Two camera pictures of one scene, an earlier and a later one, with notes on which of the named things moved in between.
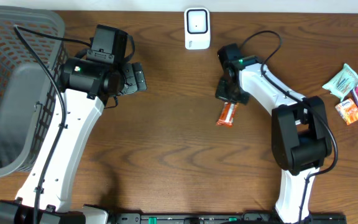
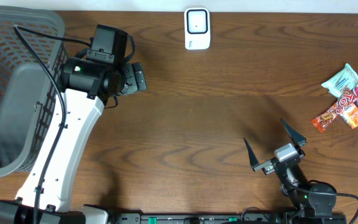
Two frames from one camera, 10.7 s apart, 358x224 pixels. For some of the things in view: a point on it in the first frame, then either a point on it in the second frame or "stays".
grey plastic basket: [23, 60] stays
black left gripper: [134, 78] stays
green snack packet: [342, 84] stays
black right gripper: [229, 92] -> [274, 162]
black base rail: [227, 218] stays
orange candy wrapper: [228, 114] -> [327, 116]
